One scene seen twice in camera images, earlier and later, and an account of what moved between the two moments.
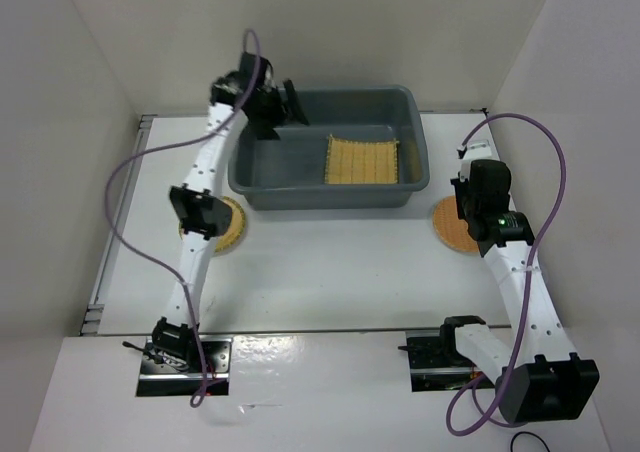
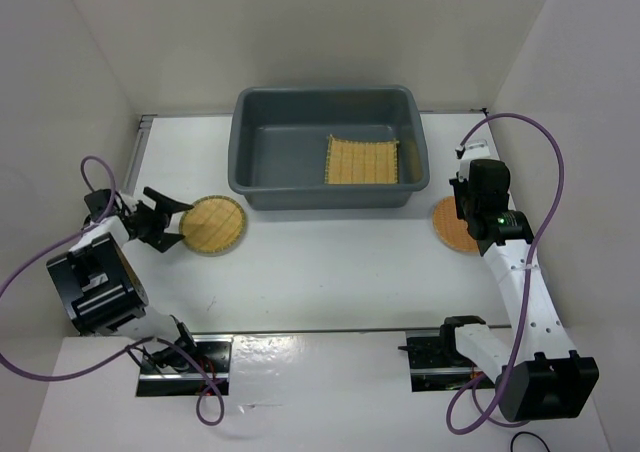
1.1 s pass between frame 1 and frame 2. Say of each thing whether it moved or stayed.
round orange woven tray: stayed
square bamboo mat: stayed
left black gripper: moved
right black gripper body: stayed
